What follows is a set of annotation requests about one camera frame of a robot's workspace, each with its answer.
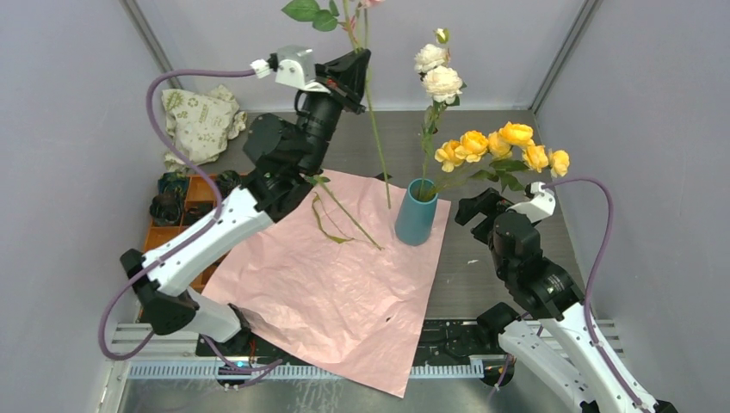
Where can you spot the dark rolled fabric top-right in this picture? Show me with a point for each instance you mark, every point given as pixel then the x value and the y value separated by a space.
pixel 226 181

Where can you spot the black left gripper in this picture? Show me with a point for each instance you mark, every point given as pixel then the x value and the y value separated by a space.
pixel 345 79

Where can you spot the dark rolled fabric middle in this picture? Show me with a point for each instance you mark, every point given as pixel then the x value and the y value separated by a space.
pixel 194 211

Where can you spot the black printed ribbon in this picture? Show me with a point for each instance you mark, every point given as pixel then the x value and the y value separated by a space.
pixel 383 177

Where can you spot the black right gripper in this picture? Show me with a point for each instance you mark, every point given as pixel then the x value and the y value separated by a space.
pixel 485 202

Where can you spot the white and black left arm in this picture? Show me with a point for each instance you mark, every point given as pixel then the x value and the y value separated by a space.
pixel 286 157

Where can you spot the large pink peony stem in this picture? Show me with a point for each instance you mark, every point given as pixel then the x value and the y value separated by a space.
pixel 353 18

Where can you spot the orange compartment tray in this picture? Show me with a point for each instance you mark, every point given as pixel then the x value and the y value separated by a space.
pixel 198 191

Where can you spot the dark rolled fabric top-left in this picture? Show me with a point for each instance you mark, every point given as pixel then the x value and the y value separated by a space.
pixel 175 182

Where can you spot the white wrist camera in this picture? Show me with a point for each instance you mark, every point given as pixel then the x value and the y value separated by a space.
pixel 293 66
pixel 540 203

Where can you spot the white rose stem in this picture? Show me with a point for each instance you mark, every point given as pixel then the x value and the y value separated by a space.
pixel 443 85

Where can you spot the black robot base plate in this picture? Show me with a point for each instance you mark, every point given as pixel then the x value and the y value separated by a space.
pixel 442 342

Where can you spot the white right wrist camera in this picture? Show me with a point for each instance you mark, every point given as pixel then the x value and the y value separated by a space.
pixel 540 203

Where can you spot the teal cylindrical vase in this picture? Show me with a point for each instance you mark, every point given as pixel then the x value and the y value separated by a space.
pixel 417 212

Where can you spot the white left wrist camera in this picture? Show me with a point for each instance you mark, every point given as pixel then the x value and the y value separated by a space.
pixel 293 66

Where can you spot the yellow rose stem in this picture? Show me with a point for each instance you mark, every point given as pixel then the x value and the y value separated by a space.
pixel 495 157

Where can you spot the printed cream cloth bag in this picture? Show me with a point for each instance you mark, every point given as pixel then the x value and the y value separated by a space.
pixel 201 125

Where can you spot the aluminium slotted rail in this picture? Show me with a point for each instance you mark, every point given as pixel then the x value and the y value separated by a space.
pixel 218 370

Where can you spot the dark rolled fabric middle-left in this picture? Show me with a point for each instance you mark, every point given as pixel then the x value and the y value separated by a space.
pixel 166 210

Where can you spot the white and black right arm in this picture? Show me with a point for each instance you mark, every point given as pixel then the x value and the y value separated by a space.
pixel 586 373

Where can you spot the pink wrapping paper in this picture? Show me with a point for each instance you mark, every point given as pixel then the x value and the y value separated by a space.
pixel 332 285

